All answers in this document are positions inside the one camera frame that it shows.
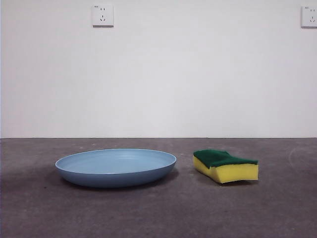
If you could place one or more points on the white wall socket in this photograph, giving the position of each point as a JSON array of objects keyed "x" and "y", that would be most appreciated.
[
  {"x": 103, "y": 15},
  {"x": 310, "y": 17}
]

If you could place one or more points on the yellow sponge with green pad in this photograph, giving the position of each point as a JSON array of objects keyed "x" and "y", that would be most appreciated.
[{"x": 235, "y": 173}]

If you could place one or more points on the light blue round plate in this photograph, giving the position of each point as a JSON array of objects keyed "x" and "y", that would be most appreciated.
[{"x": 116, "y": 173}]

